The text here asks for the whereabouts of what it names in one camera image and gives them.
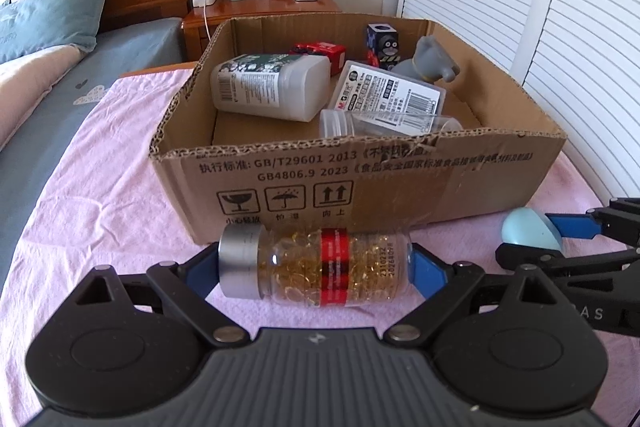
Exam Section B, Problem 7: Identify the clear card case red label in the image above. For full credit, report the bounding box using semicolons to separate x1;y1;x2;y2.
327;60;447;128

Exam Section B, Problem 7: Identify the light blue egg toy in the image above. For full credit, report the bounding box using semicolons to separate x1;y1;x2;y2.
501;207;564;253

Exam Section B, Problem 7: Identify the blue flowered bed sheet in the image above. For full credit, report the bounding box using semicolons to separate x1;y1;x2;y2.
0;17;184;310

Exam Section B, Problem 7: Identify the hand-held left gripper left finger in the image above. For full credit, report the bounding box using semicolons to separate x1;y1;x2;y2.
65;243;249;348

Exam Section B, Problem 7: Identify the capsule bottle with silver cap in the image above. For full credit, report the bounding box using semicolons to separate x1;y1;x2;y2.
218;224;414;309

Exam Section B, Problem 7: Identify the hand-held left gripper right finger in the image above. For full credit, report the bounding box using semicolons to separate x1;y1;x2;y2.
384;243;568;348

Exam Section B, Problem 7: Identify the pink blanket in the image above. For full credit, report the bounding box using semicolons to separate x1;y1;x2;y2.
0;62;640;360

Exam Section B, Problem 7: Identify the blue pillow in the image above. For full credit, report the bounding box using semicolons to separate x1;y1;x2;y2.
0;0;119;64

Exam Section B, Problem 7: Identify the white supplement bottle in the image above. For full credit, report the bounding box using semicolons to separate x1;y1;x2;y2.
210;53;332;123

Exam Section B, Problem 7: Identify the red toy car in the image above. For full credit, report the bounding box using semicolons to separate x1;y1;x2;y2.
289;40;347;68

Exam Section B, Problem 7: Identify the grey shark toy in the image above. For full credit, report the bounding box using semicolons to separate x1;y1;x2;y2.
391;35;461;84

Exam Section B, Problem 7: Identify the brown cardboard box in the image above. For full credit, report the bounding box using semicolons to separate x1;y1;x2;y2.
148;16;569;246

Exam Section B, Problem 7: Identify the wooden nightstand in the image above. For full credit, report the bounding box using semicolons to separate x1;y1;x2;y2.
180;0;344;64

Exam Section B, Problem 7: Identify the dark blue penguin toy block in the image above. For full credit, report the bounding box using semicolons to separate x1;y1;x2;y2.
366;22;404;70

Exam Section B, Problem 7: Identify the cream quilt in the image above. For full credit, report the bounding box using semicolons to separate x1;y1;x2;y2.
0;44;87;154

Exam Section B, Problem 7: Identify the clear plastic jar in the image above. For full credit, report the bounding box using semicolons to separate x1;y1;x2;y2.
319;109;462;140

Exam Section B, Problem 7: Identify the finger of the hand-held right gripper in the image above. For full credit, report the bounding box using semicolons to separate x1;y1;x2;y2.
544;196;640;249
495;244;640;282

